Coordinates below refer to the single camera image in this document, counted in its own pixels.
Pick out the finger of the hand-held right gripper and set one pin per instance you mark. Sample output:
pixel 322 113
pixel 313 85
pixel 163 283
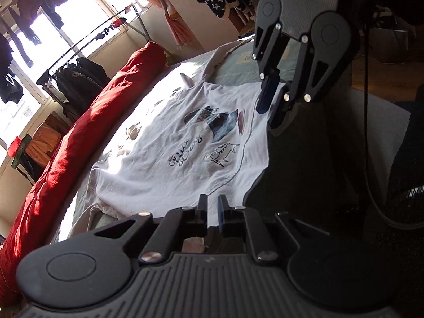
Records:
pixel 266 92
pixel 298 82

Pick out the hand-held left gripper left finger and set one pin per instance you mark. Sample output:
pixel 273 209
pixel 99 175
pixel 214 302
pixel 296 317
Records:
pixel 202 207

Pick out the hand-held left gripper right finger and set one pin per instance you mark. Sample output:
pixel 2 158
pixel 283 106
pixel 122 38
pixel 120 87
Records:
pixel 221 215

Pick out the metal clothes drying rack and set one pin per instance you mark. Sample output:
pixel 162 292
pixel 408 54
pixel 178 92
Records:
pixel 141 23

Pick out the green plaid bed blanket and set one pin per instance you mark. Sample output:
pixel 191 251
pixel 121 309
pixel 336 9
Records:
pixel 238 68

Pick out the wooden chair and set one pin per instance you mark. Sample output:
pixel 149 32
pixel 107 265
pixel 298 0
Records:
pixel 243 20

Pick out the grey cloth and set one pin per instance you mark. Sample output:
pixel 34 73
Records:
pixel 374 132

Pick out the white paper bag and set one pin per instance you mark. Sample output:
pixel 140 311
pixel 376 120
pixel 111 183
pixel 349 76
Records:
pixel 391 39

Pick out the tied orange curtain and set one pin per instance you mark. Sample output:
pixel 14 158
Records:
pixel 175 23

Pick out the red duvet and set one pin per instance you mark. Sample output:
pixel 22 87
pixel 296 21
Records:
pixel 82 132

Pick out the dark patterned cloth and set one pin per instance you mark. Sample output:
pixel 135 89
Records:
pixel 410 172

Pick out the wooden cabinet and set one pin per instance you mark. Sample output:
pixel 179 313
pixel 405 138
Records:
pixel 54 121

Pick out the dark socks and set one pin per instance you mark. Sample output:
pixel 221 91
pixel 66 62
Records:
pixel 104 34

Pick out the black jacket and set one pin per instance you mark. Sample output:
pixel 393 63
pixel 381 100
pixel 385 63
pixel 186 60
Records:
pixel 94 69

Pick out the dark jacket with badge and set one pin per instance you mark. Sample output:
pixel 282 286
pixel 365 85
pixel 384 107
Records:
pixel 76 86

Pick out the green box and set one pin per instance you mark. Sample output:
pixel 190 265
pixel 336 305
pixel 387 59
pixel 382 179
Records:
pixel 24 149

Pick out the red plastic basin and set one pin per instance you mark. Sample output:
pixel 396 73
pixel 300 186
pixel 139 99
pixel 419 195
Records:
pixel 15 147

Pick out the brown hanging hoodie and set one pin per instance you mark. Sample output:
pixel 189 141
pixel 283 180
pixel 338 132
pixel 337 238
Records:
pixel 25 3

